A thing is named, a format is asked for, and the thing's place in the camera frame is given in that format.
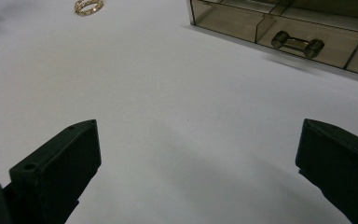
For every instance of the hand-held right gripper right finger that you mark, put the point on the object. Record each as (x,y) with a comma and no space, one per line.
(338,168)

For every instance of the smoked acrylic drawer box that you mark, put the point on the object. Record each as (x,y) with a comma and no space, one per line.
(292,28)

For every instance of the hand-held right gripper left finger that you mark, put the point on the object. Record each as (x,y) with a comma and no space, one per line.
(59,174)

